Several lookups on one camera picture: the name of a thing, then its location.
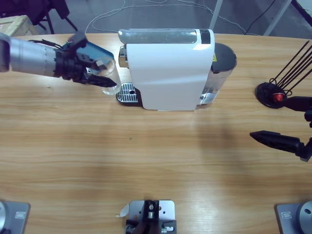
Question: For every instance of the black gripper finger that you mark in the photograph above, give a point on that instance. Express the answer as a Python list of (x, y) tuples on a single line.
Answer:
[(101, 81), (299, 103), (280, 141), (89, 57)]

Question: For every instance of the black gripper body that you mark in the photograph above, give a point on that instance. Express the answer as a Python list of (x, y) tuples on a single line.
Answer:
[(308, 119), (68, 64)]

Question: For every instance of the clear drinking glass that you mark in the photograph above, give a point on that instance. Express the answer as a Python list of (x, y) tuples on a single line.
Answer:
[(112, 73)]

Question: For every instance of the white capsule coffee machine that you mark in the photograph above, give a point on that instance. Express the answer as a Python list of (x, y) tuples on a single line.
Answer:
[(168, 73)]

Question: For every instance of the red coffee capsule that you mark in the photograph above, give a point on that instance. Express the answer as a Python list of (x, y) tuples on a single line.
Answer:
[(278, 98)]

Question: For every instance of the blue plastic tray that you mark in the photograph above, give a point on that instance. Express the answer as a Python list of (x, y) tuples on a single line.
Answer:
[(97, 50)]

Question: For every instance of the black capsule holder with rods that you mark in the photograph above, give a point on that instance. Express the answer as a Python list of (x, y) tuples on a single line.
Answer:
[(264, 95)]

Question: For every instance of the black chair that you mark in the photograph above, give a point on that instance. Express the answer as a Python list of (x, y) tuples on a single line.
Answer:
[(58, 7)]

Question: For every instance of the wooden crate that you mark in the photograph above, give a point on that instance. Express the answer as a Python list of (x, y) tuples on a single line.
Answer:
[(14, 26)]

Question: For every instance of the clear water tank black lid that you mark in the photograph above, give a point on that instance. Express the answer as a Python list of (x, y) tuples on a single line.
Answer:
[(224, 58)]

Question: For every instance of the white paper tab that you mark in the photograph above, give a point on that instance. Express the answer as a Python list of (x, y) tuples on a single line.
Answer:
[(124, 210)]

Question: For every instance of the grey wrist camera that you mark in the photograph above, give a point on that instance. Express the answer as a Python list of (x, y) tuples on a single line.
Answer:
[(77, 40)]

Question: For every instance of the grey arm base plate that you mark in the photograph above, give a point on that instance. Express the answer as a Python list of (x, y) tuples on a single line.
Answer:
[(295, 217), (14, 217)]

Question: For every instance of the white frame leg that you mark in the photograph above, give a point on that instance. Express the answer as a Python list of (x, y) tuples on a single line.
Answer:
[(215, 14), (278, 17)]

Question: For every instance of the black frame bar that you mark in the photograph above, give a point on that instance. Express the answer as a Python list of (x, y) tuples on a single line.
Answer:
[(303, 9)]

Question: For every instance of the centre metal base mount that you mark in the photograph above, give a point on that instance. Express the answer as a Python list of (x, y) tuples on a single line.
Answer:
[(151, 212)]

